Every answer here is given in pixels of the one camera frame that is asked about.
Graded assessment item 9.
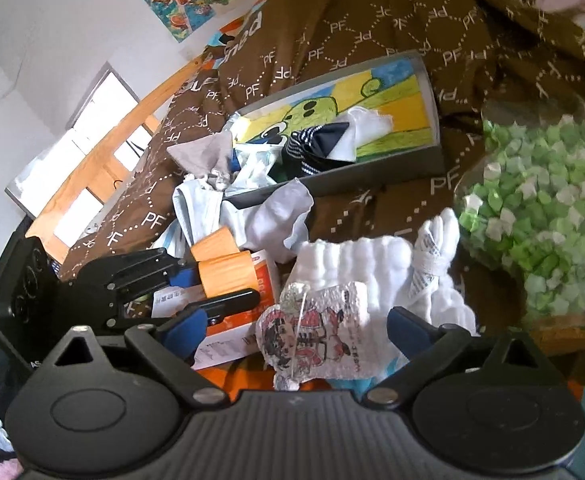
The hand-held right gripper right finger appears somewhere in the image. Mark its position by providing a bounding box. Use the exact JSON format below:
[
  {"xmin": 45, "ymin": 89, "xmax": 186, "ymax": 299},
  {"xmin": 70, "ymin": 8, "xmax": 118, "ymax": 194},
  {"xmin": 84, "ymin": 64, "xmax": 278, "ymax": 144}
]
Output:
[{"xmin": 363, "ymin": 306, "xmax": 553, "ymax": 406}]

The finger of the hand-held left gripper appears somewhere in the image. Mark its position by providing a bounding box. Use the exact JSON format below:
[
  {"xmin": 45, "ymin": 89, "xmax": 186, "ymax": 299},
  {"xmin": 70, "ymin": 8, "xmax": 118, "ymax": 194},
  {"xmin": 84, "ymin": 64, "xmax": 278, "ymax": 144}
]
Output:
[
  {"xmin": 105, "ymin": 287, "xmax": 262, "ymax": 331},
  {"xmin": 77, "ymin": 249, "xmax": 200, "ymax": 293}
]

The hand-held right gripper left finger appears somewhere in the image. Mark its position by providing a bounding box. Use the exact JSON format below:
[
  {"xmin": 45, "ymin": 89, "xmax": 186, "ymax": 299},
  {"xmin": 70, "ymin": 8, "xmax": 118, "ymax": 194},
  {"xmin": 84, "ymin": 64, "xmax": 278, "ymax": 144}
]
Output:
[{"xmin": 40, "ymin": 308, "xmax": 227, "ymax": 406}]

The orange cloth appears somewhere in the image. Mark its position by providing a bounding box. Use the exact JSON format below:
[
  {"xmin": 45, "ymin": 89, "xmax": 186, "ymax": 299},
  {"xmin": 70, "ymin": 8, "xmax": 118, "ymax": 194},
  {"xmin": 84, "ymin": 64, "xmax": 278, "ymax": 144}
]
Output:
[{"xmin": 191, "ymin": 227, "xmax": 259, "ymax": 297}]

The cartoon printed packet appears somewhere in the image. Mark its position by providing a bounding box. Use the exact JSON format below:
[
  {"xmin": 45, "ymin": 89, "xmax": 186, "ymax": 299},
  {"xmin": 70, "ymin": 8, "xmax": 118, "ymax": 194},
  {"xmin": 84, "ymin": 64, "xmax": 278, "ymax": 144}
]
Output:
[{"xmin": 255, "ymin": 281, "xmax": 371, "ymax": 393}]

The beige drawstring pouch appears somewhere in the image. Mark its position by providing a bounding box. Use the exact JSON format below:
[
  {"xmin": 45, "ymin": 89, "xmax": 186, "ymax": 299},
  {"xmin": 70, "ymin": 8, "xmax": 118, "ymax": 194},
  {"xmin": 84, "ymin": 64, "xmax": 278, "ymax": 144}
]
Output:
[{"xmin": 166, "ymin": 132, "xmax": 236, "ymax": 191}]

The navy striped sock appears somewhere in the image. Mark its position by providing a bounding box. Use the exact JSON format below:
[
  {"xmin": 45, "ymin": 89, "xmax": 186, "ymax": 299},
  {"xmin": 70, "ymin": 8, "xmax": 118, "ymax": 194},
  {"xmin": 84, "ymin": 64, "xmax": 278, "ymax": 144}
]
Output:
[{"xmin": 280, "ymin": 121, "xmax": 358, "ymax": 178}]

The grey box with cartoon drawing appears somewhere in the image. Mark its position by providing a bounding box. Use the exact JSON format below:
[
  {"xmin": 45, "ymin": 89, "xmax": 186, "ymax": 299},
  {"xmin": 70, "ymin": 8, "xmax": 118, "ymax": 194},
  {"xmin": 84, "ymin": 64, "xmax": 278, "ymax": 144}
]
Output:
[{"xmin": 222, "ymin": 50, "xmax": 446, "ymax": 211}]

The orange and white carton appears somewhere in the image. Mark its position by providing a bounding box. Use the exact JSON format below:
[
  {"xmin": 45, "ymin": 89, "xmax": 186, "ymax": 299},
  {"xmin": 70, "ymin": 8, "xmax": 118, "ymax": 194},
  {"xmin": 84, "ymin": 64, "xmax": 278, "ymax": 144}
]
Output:
[{"xmin": 150, "ymin": 250, "xmax": 280, "ymax": 372}]

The white waffle towel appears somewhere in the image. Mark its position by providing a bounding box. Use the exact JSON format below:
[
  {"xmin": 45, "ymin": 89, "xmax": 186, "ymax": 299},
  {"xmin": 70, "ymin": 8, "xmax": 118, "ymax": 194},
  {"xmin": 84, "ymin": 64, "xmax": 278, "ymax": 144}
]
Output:
[{"xmin": 292, "ymin": 207, "xmax": 478, "ymax": 341}]

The white sock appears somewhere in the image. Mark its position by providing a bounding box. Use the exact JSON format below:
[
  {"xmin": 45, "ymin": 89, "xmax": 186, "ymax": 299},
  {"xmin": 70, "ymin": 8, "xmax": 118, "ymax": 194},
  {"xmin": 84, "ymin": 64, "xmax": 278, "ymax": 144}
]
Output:
[{"xmin": 220, "ymin": 177, "xmax": 316, "ymax": 263}]

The window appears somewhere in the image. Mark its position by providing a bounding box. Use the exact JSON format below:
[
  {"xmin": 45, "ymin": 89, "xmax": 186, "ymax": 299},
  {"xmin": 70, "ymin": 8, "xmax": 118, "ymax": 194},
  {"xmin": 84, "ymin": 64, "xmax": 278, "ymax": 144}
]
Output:
[{"xmin": 5, "ymin": 62, "xmax": 140, "ymax": 221}]

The clear jar of green paper stars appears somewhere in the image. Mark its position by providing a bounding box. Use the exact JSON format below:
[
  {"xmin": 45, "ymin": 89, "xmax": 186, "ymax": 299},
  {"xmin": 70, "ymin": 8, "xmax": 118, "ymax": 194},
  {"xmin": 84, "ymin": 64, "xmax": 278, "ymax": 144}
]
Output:
[{"xmin": 453, "ymin": 100, "xmax": 585, "ymax": 346}]

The white cloth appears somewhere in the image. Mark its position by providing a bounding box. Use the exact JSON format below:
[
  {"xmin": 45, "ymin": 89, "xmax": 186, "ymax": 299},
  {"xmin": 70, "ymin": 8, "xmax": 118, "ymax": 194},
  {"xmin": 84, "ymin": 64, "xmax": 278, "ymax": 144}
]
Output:
[{"xmin": 340, "ymin": 106, "xmax": 393, "ymax": 161}]

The girl in orange dress poster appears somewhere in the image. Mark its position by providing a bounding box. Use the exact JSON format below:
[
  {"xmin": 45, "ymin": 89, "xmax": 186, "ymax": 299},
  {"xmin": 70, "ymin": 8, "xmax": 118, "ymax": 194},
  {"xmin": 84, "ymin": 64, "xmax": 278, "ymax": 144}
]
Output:
[{"xmin": 145, "ymin": 0, "xmax": 216, "ymax": 43}]

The brown printed blanket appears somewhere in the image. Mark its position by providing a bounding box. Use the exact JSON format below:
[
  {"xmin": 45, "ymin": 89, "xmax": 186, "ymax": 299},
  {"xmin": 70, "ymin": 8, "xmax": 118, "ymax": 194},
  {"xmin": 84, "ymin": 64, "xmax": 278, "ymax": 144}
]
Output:
[{"xmin": 55, "ymin": 0, "xmax": 585, "ymax": 396}]

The slatted wooden bed rail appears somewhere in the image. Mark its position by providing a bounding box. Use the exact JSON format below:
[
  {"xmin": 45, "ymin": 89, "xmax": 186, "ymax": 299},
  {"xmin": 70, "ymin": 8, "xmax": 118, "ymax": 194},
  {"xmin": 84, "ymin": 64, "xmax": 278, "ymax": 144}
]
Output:
[{"xmin": 32, "ymin": 35, "xmax": 253, "ymax": 261}]

